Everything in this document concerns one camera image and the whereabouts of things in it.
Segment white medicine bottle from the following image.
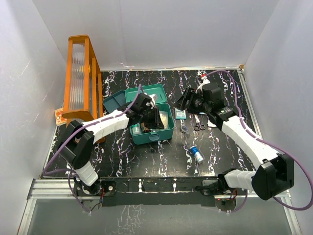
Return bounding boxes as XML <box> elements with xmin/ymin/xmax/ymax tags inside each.
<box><xmin>131</xmin><ymin>123</ymin><xmax>141</xmax><ymax>135</ymax></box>

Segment brown orange-cap bottle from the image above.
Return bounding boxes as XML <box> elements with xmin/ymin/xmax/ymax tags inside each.
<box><xmin>140</xmin><ymin>123</ymin><xmax>154</xmax><ymax>134</ymax></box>

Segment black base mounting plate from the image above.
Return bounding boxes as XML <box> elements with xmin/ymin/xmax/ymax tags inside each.
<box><xmin>74</xmin><ymin>176</ymin><xmax>245</xmax><ymax>211</ymax></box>

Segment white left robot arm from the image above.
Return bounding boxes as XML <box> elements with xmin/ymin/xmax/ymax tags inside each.
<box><xmin>57</xmin><ymin>93</ymin><xmax>164</xmax><ymax>195</ymax></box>

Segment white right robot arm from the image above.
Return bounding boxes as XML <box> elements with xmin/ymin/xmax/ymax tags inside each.
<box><xmin>174</xmin><ymin>83</ymin><xmax>294</xmax><ymax>200</ymax></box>

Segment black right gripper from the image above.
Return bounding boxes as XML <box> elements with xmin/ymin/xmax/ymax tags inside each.
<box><xmin>174</xmin><ymin>88</ymin><xmax>211</xmax><ymax>115</ymax></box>

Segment black scissors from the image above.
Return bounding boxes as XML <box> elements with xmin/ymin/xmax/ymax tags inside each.
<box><xmin>194</xmin><ymin>115</ymin><xmax>205</xmax><ymax>132</ymax></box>

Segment orange card box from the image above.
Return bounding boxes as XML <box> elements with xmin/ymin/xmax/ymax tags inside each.
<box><xmin>55</xmin><ymin>108</ymin><xmax>67</xmax><ymax>126</ymax></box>

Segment white blue bandage roll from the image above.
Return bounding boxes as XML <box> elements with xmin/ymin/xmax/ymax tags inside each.
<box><xmin>190</xmin><ymin>145</ymin><xmax>204</xmax><ymax>164</ymax></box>

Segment orange wooden rack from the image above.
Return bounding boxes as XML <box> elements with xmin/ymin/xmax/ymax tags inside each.
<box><xmin>62</xmin><ymin>35</ymin><xmax>104</xmax><ymax>124</ymax></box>

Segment beige gauze bag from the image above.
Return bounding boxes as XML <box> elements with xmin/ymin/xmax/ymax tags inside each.
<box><xmin>159</xmin><ymin>111</ymin><xmax>169</xmax><ymax>129</ymax></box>

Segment dark teal inner tray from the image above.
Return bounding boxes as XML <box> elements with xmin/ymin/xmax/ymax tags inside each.
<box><xmin>103</xmin><ymin>90</ymin><xmax>126</xmax><ymax>113</ymax></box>

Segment teal wipe packet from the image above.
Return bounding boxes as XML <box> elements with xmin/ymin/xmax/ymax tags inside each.
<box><xmin>175</xmin><ymin>108</ymin><xmax>187</xmax><ymax>120</ymax></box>

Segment teal medicine box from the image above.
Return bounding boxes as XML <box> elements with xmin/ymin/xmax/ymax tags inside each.
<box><xmin>130</xmin><ymin>84</ymin><xmax>175</xmax><ymax>145</ymax></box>

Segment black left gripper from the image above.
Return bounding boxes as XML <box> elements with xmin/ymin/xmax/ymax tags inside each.
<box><xmin>139</xmin><ymin>106</ymin><xmax>164</xmax><ymax>129</ymax></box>

